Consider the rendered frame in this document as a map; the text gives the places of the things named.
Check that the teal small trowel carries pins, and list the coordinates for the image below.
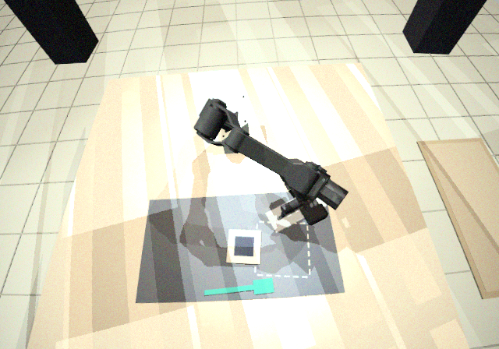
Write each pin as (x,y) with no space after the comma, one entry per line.
(259,286)

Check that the cream square tile with blue-grey centre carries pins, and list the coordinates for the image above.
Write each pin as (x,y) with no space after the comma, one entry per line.
(243,246)

